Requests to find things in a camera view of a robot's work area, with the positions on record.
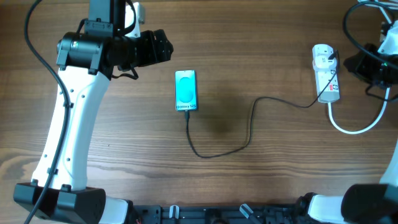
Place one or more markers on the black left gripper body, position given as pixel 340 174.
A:
pixel 144 54

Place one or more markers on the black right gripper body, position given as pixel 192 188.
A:
pixel 372 68

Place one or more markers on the light blue Galaxy smartphone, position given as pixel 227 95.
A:
pixel 186 90

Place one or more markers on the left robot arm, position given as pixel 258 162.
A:
pixel 109 38

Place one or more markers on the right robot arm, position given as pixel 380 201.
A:
pixel 362 203

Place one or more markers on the white charger plug adapter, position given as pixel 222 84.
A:
pixel 322 63

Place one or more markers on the white power strip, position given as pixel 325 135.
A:
pixel 328 90

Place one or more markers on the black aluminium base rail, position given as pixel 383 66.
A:
pixel 212 215

